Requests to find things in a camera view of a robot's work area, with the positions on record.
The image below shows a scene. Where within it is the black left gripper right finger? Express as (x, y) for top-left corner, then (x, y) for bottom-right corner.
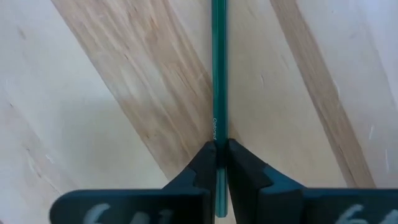
(226, 138), (398, 224)

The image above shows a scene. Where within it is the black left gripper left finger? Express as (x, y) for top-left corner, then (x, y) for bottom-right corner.
(49, 141), (218, 224)

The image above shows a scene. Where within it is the dark green coloured pencil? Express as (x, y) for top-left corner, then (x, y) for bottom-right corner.
(211, 0), (229, 218)

